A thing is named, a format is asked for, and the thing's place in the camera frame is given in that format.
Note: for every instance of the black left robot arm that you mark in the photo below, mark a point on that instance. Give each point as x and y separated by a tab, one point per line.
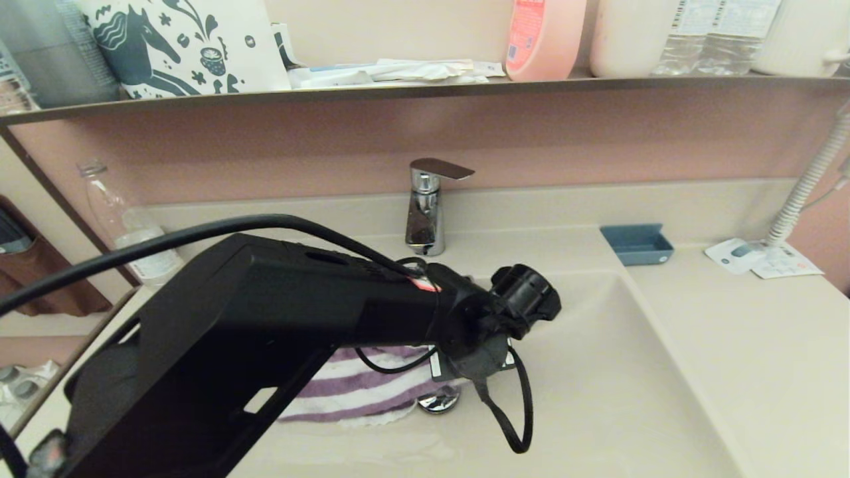
232	332

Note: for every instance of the white rounded packet teal patch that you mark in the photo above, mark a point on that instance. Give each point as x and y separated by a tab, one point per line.
730	256

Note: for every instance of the small printed box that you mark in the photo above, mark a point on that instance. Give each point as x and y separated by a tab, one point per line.
12	89

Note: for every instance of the blue plastic soap dish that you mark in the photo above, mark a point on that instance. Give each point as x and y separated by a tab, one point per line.
637	247

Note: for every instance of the clear water bottle barcode label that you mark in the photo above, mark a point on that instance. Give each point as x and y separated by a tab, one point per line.
742	36
689	36

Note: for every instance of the dark grey item in pouch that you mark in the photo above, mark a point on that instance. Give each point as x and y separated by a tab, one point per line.
10	232

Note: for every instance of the grey translucent container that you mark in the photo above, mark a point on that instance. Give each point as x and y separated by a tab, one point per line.
58	53

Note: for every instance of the brown fabric pouch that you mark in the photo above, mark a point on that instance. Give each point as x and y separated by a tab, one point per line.
60	303

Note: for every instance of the clear plastic water bottle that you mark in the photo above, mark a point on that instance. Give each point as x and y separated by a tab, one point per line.
106	199

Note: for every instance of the printed paper card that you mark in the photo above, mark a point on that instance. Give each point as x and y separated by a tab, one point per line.
791	264

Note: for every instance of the brown wall shelf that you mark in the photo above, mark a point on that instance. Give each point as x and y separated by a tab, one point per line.
265	97

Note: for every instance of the beige sink basin countertop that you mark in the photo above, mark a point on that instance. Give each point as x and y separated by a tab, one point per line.
664	398

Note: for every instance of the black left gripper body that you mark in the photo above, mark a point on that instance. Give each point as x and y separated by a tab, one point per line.
465	362

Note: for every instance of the plastic wrapped bottle pack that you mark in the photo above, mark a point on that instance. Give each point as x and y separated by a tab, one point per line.
20	392

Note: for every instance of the small white sachet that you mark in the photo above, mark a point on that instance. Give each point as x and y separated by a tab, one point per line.
489	70

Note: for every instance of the white ribbed container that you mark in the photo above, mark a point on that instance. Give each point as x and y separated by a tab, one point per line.
805	33

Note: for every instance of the crumpled white wrapper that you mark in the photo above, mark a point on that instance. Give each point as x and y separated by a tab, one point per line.
425	70

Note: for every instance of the white round jar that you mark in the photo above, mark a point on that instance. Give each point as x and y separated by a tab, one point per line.
625	36

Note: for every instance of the chrome sink drain stopper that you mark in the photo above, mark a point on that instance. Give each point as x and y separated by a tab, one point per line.
438	400

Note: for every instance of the purple white striped towel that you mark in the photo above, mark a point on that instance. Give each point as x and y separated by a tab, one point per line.
358	392

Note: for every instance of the chrome faucet spout body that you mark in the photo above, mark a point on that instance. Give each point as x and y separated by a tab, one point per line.
425	226

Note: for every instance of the flat white packet blue edge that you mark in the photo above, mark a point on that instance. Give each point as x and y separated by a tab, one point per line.
330	78

